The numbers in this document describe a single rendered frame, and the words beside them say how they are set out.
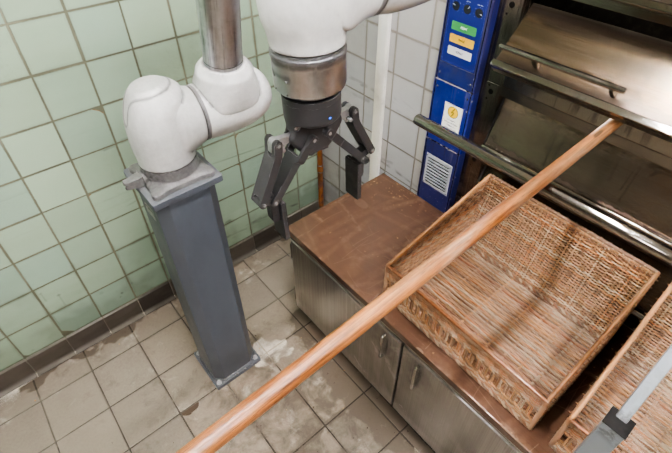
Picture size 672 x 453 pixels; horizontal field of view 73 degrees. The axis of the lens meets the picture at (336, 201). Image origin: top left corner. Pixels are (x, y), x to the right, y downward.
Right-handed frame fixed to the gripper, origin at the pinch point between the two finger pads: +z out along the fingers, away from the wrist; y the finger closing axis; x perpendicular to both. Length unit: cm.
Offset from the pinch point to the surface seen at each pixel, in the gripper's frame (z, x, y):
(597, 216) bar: 17, 22, -51
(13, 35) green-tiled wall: 1, -112, 22
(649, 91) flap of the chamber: 5, 12, -84
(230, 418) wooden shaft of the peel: 11.5, 13.9, 25.2
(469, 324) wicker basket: 75, 4, -49
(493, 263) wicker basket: 75, -6, -75
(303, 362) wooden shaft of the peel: 11.8, 13.4, 13.6
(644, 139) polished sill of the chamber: 19, 15, -88
